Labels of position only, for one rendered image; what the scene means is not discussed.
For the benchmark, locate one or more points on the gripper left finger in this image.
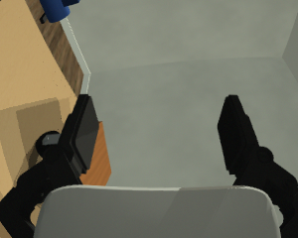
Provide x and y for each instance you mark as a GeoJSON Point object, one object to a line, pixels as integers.
{"type": "Point", "coordinates": [61, 165]}

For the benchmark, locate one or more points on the wooden dolly with black caster wheels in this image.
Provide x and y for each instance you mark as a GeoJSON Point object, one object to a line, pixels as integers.
{"type": "Point", "coordinates": [99, 171]}

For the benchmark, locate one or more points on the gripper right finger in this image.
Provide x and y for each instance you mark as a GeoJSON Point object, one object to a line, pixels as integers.
{"type": "Point", "coordinates": [253, 165]}

